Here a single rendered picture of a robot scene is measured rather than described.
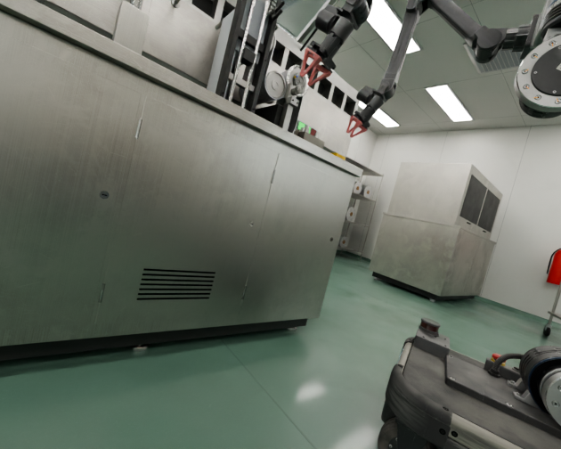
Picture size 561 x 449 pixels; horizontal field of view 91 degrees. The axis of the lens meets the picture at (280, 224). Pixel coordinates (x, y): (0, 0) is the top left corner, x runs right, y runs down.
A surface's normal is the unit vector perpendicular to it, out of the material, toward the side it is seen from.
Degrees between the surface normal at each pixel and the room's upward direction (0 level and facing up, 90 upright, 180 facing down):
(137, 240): 90
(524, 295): 90
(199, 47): 90
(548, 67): 90
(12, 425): 0
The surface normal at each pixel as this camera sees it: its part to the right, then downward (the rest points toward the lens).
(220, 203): 0.62, 0.19
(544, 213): -0.75, -0.16
